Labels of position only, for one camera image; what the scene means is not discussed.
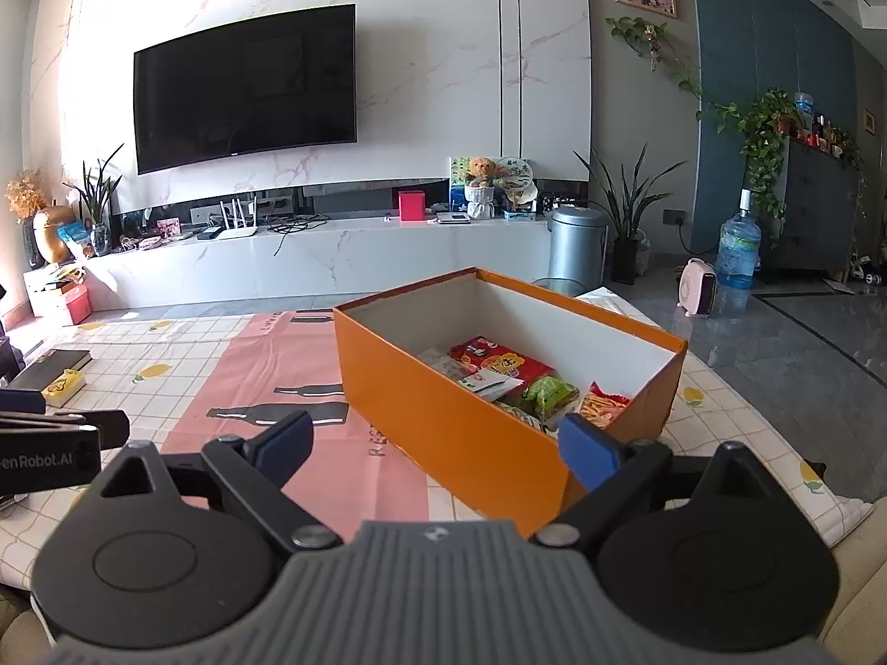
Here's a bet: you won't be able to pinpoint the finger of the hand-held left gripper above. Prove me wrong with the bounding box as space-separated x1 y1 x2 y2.
0 390 46 418
0 408 130 450

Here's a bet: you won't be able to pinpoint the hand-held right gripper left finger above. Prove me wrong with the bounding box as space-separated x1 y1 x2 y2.
73 410 344 555

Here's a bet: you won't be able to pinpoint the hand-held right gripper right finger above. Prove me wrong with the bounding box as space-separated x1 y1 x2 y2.
532 414 813 550

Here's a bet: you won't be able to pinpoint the yellow stick snack packet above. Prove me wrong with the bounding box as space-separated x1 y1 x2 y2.
575 381 633 431

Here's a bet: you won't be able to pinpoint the white green snack packet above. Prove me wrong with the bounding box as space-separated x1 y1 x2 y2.
457 369 524 403

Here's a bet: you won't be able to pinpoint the red snack packet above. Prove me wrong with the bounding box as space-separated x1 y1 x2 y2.
449 336 555 389

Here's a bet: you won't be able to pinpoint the orange cardboard box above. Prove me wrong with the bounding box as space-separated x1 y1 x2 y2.
333 265 689 541

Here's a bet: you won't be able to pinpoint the small grey snack packet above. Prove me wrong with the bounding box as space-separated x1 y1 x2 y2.
416 347 462 382

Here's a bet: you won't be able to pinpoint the small yellow box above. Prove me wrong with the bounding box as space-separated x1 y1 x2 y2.
42 369 85 408

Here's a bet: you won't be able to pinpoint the black book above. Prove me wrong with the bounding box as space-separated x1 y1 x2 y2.
7 350 93 389

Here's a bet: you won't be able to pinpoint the lemon print tablecloth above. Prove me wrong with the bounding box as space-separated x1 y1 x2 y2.
0 287 874 590

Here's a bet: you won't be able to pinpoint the pink printed paper sheet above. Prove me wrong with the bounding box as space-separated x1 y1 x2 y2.
161 311 576 541

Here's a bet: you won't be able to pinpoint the pink storage box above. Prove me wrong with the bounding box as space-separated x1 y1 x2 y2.
24 267 93 328

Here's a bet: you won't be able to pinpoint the round glass table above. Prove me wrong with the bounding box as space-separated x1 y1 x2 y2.
532 277 590 299

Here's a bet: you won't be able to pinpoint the golden vase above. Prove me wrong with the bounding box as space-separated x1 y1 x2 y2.
33 206 77 264

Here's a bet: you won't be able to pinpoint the pink space heater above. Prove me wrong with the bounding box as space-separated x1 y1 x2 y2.
677 258 720 320

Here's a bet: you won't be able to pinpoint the white marble TV console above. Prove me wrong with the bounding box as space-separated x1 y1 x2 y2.
83 211 555 309

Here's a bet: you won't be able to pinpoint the silver trash can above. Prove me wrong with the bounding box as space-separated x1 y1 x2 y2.
547 204 611 285

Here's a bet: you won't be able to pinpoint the orange dried flowers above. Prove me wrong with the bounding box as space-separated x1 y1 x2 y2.
6 170 46 219

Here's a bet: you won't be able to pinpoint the green plant in glass vase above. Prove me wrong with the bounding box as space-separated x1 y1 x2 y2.
62 144 126 257

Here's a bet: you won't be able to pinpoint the white router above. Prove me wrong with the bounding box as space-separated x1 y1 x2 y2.
216 197 259 240

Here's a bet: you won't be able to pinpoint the long leaf potted plant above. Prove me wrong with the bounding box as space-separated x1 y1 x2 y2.
574 145 687 287

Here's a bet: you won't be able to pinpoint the blue water jug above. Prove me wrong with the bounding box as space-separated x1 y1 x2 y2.
713 188 763 292

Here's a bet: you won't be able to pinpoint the round hand fan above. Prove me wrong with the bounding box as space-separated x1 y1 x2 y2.
495 157 536 190

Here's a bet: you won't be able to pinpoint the green picture card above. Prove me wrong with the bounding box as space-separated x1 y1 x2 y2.
449 156 472 212

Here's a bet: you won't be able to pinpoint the beige sofa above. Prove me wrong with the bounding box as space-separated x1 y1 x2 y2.
828 536 887 665

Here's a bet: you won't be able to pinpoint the dark grey cabinet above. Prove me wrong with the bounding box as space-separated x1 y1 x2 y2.
766 135 864 274

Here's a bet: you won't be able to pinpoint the black television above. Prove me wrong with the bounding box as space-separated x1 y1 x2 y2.
133 3 359 176

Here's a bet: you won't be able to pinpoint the trailing ivy plant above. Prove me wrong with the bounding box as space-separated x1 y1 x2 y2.
696 89 805 219

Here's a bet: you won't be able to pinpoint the assorted small bottles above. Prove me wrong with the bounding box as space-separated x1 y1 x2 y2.
790 92 860 154

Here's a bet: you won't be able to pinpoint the black cables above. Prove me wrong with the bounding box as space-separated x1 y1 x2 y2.
267 213 330 254

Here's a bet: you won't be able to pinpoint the wall hanging vine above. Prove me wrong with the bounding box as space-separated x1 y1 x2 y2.
606 16 704 101

